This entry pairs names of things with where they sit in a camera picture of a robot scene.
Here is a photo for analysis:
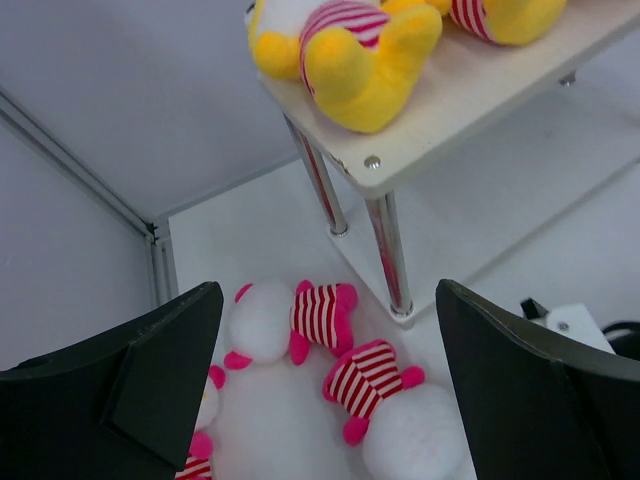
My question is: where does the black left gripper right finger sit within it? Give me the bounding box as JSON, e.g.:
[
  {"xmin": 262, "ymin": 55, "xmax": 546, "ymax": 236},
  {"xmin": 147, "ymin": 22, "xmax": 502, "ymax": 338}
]
[{"xmin": 436, "ymin": 279, "xmax": 639, "ymax": 479}]

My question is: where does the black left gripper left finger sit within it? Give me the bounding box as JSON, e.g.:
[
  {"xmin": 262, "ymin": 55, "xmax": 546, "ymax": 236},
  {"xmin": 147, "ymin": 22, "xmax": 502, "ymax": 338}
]
[{"xmin": 1, "ymin": 282, "xmax": 223, "ymax": 479}]

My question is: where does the pink plush face down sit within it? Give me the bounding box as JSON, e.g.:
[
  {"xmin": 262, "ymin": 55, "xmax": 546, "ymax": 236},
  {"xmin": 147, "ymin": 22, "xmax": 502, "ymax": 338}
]
[{"xmin": 322, "ymin": 340, "xmax": 467, "ymax": 479}]

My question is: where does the yellow frog plush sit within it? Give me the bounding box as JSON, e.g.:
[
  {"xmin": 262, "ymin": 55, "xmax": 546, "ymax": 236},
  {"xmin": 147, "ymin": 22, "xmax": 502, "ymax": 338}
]
[
  {"xmin": 430, "ymin": 0, "xmax": 567, "ymax": 47},
  {"xmin": 244, "ymin": 1, "xmax": 450, "ymax": 134}
]

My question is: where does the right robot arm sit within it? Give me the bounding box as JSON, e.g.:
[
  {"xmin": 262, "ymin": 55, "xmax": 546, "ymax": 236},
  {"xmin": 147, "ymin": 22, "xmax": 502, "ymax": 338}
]
[{"xmin": 602, "ymin": 320, "xmax": 640, "ymax": 361}]

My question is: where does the pink plush near shelf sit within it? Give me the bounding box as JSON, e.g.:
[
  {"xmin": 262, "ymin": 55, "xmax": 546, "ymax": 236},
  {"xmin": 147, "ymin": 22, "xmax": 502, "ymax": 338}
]
[{"xmin": 223, "ymin": 279, "xmax": 359, "ymax": 371}]

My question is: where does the white two-tier shelf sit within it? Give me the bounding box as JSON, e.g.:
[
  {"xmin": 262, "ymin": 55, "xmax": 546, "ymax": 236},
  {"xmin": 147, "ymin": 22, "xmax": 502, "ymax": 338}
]
[{"xmin": 263, "ymin": 1, "xmax": 639, "ymax": 327}]

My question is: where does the pink plush far left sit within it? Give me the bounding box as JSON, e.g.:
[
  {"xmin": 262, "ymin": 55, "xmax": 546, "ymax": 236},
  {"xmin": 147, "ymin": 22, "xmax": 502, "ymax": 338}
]
[{"xmin": 175, "ymin": 365, "xmax": 226, "ymax": 480}]

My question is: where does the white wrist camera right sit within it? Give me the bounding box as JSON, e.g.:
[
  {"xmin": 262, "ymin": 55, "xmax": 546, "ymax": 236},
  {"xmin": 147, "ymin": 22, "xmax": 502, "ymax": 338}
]
[{"xmin": 520, "ymin": 298, "xmax": 614, "ymax": 354}]

